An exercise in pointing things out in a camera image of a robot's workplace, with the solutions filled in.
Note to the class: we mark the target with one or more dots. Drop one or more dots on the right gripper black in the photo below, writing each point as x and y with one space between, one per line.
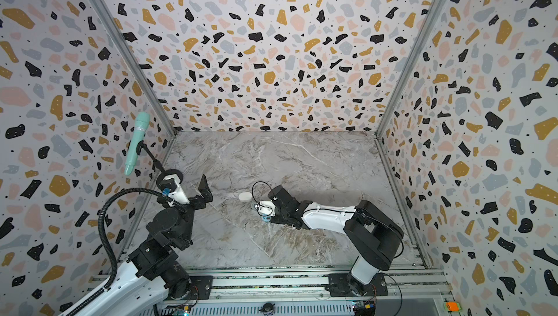
277 220

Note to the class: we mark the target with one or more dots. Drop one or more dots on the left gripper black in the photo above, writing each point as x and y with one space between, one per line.
205 190

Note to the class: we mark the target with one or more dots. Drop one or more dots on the white earbud charging case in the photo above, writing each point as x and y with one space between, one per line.
245 197

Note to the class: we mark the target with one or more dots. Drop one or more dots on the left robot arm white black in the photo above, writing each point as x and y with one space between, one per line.
152 273

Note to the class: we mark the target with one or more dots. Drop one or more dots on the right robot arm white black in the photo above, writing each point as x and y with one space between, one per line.
377 239

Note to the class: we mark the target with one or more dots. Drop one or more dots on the mint green microphone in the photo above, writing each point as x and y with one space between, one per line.
142 122

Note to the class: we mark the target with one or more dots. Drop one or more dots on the orange button box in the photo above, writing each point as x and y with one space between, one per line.
452 307

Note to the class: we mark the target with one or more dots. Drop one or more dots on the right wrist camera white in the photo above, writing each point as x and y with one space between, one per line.
265 208

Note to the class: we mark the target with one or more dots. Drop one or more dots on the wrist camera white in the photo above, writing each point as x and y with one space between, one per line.
172 190
265 208

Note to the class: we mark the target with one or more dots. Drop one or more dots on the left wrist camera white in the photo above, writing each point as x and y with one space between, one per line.
172 190

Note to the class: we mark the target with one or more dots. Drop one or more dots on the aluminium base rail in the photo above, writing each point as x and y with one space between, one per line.
411 290

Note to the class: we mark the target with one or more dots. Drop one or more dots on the black knob on rail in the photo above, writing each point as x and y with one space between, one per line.
268 309

